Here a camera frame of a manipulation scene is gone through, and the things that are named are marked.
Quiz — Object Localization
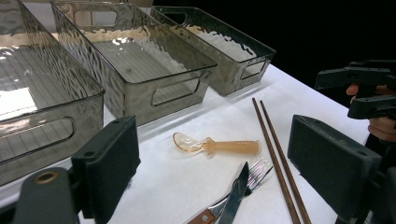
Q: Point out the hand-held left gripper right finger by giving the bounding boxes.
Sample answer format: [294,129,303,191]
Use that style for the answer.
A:
[287,114,383,222]

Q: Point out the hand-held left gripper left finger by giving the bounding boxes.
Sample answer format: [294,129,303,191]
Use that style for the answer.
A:
[71,115,141,224]

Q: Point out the brown wooden chopstick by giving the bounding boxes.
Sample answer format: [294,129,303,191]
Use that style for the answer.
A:
[251,97,302,224]
[259,99,313,224]

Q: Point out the wooden-handled fork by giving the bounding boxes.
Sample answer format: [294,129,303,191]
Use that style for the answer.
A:
[206,157,275,218]

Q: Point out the grey transparent plastic bin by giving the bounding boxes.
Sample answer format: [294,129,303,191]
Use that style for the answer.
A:
[50,0,219,127]
[150,6,277,97]
[0,0,106,188]

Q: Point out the wooden-handled knife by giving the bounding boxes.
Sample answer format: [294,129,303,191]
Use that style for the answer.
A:
[186,161,250,224]

